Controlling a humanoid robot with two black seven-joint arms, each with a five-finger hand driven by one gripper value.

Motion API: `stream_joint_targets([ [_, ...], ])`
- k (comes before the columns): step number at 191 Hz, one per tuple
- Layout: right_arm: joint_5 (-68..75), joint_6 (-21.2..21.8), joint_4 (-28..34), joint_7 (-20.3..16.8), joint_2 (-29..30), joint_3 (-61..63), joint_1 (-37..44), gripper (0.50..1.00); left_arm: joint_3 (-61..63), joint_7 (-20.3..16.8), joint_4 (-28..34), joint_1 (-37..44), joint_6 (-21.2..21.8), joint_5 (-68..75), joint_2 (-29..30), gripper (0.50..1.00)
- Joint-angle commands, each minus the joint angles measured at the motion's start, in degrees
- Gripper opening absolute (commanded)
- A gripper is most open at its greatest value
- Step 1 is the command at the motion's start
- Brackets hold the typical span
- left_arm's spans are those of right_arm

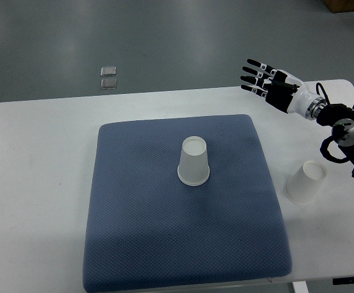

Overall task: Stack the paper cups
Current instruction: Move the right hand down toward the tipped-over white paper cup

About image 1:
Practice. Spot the upper metal floor plate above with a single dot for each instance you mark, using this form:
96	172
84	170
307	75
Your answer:
108	71

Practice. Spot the black white robotic hand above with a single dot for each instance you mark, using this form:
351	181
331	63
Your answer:
276	86

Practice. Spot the black table control panel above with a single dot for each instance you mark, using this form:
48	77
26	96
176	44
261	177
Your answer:
343	281

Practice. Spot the blue fabric cushion mat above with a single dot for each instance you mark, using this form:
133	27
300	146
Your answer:
147	229

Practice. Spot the white paper cup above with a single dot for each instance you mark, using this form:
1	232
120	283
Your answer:
193	168
302	187

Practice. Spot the brown cardboard box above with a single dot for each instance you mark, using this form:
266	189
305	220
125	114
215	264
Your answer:
339	6

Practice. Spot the white table leg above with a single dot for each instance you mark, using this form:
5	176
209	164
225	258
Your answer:
300	287

